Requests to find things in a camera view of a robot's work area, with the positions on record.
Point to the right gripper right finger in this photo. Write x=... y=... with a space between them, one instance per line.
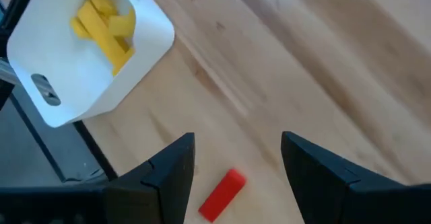
x=330 y=197

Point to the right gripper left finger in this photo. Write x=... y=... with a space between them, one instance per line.
x=161 y=190

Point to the yellow wooden cylinder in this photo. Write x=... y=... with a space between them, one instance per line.
x=123 y=24

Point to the yellow arch wooden block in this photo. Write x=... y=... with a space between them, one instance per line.
x=78 y=27

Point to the red rectangular wooden block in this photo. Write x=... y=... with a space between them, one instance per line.
x=222 y=195

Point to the large white plastic bin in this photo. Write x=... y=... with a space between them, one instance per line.
x=67 y=72

